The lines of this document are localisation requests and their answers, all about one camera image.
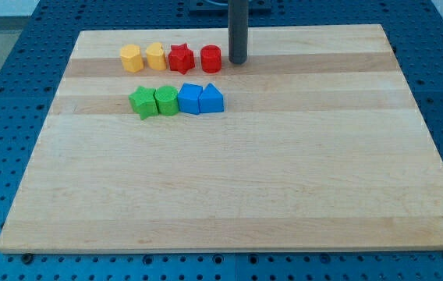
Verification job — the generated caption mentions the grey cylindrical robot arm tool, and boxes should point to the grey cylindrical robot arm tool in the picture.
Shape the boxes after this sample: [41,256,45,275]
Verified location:
[228,0,249,65]

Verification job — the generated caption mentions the yellow hexagon block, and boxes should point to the yellow hexagon block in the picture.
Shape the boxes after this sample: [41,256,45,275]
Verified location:
[119,44,144,73]

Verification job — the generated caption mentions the green cylinder block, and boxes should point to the green cylinder block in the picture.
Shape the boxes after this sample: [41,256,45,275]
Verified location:
[154,86,179,116]

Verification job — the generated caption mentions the green star block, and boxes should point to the green star block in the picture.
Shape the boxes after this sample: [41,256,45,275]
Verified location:
[129,86,158,120]

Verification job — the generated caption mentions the yellow heart block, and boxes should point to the yellow heart block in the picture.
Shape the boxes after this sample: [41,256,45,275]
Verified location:
[146,42,167,71]

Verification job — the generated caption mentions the light wooden board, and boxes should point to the light wooden board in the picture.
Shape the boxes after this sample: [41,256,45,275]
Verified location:
[0,24,443,254]

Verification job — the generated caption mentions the red star block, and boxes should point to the red star block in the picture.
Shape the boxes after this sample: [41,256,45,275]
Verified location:
[168,43,195,75]

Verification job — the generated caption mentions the red cylinder block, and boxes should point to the red cylinder block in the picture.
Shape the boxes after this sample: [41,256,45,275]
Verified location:
[200,44,222,73]

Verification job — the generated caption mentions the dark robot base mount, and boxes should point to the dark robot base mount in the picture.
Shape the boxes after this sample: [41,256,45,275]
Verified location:
[186,0,272,13]

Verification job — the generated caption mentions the blue cube block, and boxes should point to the blue cube block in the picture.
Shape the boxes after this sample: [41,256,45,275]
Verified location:
[177,84,203,115]

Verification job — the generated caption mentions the blue triangle block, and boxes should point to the blue triangle block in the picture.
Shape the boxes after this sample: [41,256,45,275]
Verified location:
[199,84,225,113]

